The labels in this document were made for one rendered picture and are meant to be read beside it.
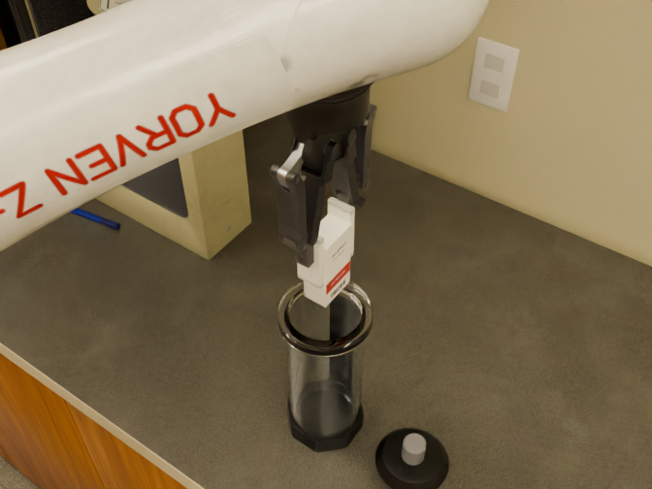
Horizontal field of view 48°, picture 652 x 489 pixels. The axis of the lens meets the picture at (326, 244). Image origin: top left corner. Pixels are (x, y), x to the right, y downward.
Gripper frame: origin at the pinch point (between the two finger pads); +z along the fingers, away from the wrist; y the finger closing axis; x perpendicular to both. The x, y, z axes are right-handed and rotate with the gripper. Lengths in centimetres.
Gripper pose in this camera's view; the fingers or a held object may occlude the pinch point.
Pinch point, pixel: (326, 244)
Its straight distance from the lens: 75.7
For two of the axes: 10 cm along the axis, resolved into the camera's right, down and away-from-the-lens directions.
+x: 8.2, 4.1, -4.1
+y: -5.8, 5.8, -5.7
